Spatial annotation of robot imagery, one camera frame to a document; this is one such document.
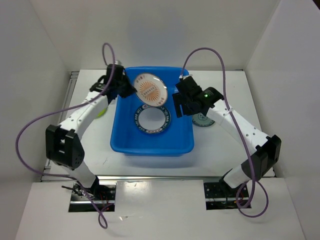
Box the small blue patterned plate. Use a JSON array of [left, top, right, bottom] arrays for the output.
[[192, 113, 215, 127]]

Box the orange sunburst pattern plate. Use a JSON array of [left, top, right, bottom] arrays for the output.
[[133, 73, 168, 107]]

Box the dark green lettered plate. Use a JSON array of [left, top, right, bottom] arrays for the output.
[[133, 104, 172, 135]]

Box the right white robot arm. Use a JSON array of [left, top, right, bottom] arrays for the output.
[[172, 75, 282, 197]]

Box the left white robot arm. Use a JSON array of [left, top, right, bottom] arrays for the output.
[[45, 64, 137, 200]]

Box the green plastic plate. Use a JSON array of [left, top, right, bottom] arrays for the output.
[[96, 107, 108, 119]]

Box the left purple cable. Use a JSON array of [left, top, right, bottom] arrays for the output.
[[15, 42, 116, 230]]

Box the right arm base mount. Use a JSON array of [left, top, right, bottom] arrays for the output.
[[203, 178, 249, 211]]

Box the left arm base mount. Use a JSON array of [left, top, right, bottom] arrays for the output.
[[62, 182, 117, 213]]

